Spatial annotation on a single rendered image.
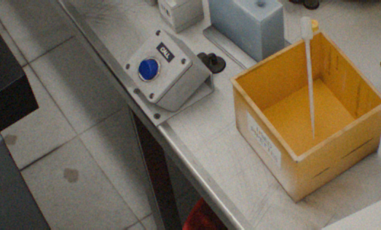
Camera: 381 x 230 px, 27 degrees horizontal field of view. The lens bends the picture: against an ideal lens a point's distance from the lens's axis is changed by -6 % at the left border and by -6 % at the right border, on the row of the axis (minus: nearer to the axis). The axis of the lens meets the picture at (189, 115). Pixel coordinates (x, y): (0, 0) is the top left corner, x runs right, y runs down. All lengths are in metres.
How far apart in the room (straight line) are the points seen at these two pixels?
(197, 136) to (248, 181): 0.09
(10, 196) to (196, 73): 0.34
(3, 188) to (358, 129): 0.51
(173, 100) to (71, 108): 1.17
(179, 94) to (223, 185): 0.12
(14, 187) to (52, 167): 0.92
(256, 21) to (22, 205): 0.45
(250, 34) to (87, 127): 1.14
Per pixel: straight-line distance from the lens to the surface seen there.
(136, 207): 1.98
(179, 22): 1.10
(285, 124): 1.01
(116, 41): 1.12
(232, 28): 1.06
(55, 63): 2.27
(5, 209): 1.19
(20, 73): 1.02
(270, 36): 1.02
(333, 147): 0.91
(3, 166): 1.11
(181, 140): 1.01
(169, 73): 0.98
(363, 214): 0.94
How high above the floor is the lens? 1.72
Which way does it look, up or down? 55 degrees down
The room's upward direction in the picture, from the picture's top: 10 degrees counter-clockwise
